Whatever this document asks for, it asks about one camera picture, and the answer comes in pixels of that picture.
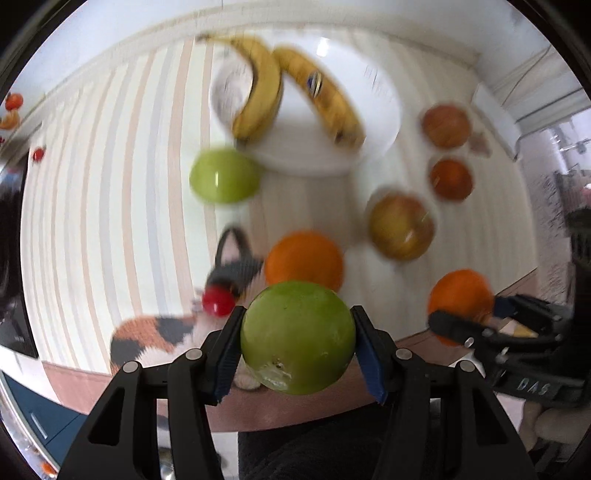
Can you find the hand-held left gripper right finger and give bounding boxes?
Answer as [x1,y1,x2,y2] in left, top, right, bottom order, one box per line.
[351,305,539,480]

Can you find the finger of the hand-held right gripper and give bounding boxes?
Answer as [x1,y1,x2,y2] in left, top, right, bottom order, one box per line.
[493,295,575,326]
[428,310,502,347]

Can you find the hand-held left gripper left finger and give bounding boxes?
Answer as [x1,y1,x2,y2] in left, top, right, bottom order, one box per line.
[58,305,247,480]

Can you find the orange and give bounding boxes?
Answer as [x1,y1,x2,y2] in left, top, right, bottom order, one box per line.
[427,269,496,347]
[264,231,345,292]

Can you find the small red cherry tomato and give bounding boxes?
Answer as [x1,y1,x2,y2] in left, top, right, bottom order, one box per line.
[203,286,234,318]

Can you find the green apple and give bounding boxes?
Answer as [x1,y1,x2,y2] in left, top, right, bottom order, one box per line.
[240,282,357,395]
[189,148,262,205]

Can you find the yellow-red apple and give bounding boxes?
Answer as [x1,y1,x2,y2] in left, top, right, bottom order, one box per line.
[366,190,437,263]

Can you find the dark red apple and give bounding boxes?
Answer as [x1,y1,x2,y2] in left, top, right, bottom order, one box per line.
[421,105,472,148]
[429,158,474,200]

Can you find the white plate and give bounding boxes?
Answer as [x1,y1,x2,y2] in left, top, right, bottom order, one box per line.
[209,33,402,176]

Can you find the person's right hand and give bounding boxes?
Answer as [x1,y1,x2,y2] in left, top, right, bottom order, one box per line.
[522,399,578,450]

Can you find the patterned glass sliding door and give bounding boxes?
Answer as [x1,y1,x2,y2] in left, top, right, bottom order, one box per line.
[512,97,591,296]

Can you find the striped table mat with cat print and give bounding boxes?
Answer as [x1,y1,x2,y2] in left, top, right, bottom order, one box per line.
[18,28,575,435]

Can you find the dark blue cabinet front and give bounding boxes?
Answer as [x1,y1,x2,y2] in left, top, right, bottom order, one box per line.
[0,369,88,472]

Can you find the black gas stove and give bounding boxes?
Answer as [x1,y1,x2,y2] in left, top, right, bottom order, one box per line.
[0,161,40,358]

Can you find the yellow banana with blue sticker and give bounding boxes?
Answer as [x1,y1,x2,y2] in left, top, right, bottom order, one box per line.
[272,45,366,148]

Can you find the white door frame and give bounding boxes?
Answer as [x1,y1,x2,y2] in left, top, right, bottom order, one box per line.
[471,0,585,162]

